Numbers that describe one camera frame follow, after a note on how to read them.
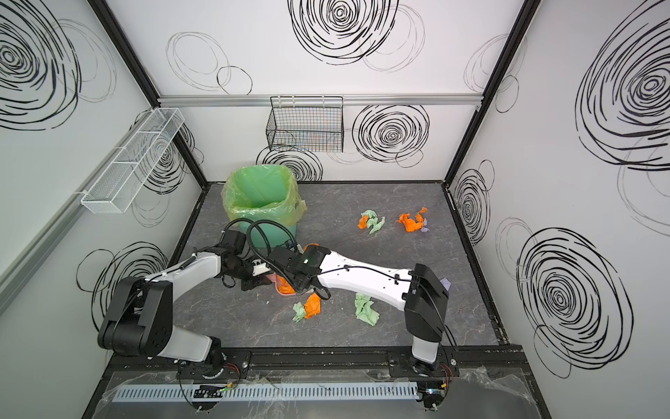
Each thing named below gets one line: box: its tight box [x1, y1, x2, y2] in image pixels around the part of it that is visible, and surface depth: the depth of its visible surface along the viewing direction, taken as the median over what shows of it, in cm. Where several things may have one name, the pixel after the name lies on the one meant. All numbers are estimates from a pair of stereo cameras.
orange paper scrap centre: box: [303, 292, 322, 319], surface depth 86 cm
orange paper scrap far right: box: [394, 206, 429, 234], surface depth 107 cm
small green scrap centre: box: [292, 302, 306, 323], surface depth 84 cm
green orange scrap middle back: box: [357, 209, 386, 234], surface depth 107 cm
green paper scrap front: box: [354, 292, 380, 327], surface depth 84 cm
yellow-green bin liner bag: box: [220, 164, 308, 227], surface depth 90 cm
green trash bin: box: [221, 164, 308, 248], surface depth 88 cm
